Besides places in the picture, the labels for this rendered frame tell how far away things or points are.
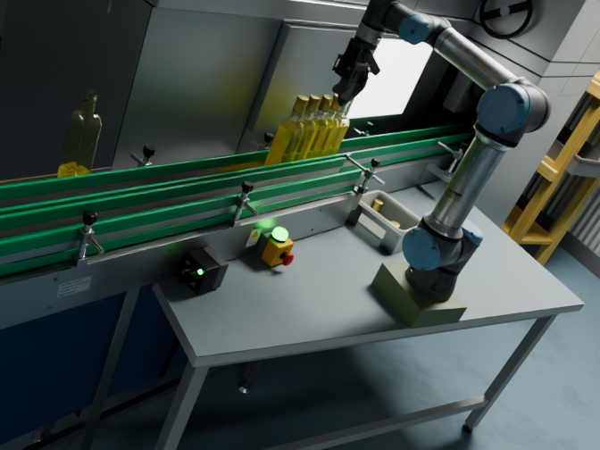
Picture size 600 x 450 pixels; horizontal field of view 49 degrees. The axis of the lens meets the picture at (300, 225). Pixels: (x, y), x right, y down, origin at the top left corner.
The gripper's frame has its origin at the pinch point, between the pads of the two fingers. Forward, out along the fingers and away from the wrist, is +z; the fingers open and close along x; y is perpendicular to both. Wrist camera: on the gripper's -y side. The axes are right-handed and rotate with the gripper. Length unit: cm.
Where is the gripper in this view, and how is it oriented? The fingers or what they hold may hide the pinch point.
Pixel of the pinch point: (343, 102)
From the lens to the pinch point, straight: 205.1
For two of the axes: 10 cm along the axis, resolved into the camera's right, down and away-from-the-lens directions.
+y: -6.6, 1.5, -7.3
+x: 6.5, 6.0, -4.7
